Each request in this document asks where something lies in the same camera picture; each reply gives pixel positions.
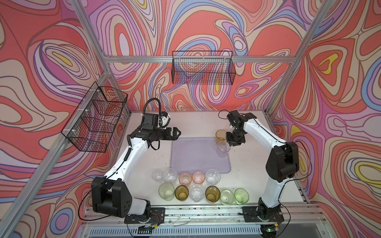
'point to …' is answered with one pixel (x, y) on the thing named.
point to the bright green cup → (241, 196)
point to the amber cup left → (181, 193)
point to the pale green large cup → (166, 190)
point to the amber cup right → (212, 194)
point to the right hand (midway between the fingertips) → (232, 146)
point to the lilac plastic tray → (188, 154)
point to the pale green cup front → (226, 197)
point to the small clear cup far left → (157, 175)
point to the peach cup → (185, 179)
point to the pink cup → (198, 177)
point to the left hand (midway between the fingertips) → (175, 131)
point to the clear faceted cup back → (213, 176)
